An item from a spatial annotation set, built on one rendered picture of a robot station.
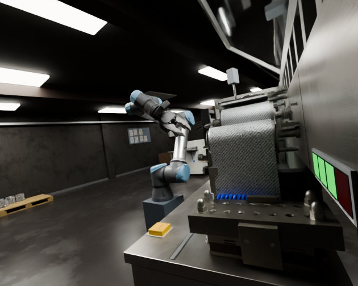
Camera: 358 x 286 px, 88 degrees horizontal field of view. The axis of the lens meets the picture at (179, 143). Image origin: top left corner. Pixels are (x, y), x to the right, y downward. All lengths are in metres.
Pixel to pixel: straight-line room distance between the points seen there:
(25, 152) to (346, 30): 7.49
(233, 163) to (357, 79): 0.56
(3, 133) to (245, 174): 7.19
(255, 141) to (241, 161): 0.09
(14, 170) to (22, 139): 0.95
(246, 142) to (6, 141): 7.17
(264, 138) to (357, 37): 0.52
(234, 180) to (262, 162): 0.13
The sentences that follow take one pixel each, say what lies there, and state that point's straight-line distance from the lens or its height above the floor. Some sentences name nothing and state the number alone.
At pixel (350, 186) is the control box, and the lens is 0.31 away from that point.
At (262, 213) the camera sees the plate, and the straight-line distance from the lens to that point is 0.64.
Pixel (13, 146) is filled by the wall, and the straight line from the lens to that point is 7.49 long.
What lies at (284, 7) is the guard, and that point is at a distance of 0.90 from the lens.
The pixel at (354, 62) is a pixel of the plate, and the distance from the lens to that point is 0.27.
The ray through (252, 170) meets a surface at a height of 1.13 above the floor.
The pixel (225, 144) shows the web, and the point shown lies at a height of 1.24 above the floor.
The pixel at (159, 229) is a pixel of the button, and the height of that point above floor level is 0.92.
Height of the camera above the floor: 1.29
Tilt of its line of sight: 1 degrees down
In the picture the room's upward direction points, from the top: 8 degrees counter-clockwise
